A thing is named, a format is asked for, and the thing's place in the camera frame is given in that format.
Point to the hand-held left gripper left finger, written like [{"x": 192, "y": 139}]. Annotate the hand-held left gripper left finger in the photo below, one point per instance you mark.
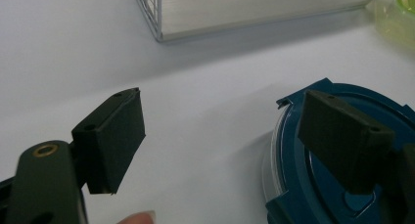
[{"x": 111, "y": 142}]

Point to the translucent green square container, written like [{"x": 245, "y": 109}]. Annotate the translucent green square container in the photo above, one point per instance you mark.
[{"x": 393, "y": 25}]

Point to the blue round lid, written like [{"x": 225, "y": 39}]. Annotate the blue round lid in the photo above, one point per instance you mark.
[{"x": 326, "y": 199}]

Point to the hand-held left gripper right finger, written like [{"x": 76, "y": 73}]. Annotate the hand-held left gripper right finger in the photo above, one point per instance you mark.
[{"x": 342, "y": 142}]

